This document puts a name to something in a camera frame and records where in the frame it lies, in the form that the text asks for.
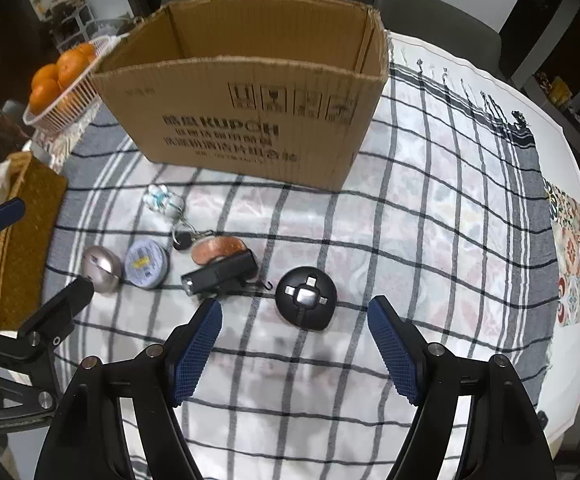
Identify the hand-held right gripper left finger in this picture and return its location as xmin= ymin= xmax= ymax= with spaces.
xmin=35 ymin=297 xmax=223 ymax=480

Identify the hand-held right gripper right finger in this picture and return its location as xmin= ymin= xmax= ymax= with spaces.
xmin=366 ymin=295 xmax=558 ymax=480

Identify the silver computer mouse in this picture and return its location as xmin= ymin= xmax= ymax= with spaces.
xmin=81 ymin=246 xmax=122 ymax=295

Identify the black flashlight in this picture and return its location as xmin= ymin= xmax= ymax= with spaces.
xmin=180 ymin=249 xmax=273 ymax=297

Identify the round blue tin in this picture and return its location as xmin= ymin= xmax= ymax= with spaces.
xmin=124 ymin=241 xmax=171 ymax=290

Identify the black round disc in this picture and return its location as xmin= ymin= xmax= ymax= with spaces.
xmin=275 ymin=266 xmax=339 ymax=332

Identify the brown oval case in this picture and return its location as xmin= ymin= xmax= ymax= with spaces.
xmin=191 ymin=237 xmax=248 ymax=267

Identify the key ring with white charm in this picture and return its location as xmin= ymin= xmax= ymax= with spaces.
xmin=144 ymin=184 xmax=216 ymax=252

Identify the brown cardboard box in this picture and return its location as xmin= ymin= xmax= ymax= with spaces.
xmin=91 ymin=0 xmax=390 ymax=192

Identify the wicker tissue box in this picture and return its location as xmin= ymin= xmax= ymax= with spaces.
xmin=0 ymin=151 xmax=68 ymax=331

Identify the white lace doily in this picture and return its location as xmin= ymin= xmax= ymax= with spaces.
xmin=30 ymin=102 xmax=103 ymax=163

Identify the orange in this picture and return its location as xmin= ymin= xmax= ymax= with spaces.
xmin=29 ymin=81 xmax=64 ymax=112
xmin=32 ymin=63 xmax=61 ymax=90
xmin=57 ymin=42 xmax=97 ymax=86

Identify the plaid tablecloth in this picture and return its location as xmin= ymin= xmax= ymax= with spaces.
xmin=45 ymin=35 xmax=558 ymax=480

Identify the white shoe rack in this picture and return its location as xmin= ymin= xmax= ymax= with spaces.
xmin=52 ymin=5 xmax=94 ymax=53

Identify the patterned placemat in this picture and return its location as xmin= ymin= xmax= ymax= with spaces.
xmin=542 ymin=177 xmax=580 ymax=328

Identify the yellow package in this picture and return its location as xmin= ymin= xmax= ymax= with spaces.
xmin=550 ymin=76 xmax=571 ymax=106

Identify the white wire fruit basket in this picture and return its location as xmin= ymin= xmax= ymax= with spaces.
xmin=22 ymin=35 xmax=116 ymax=133

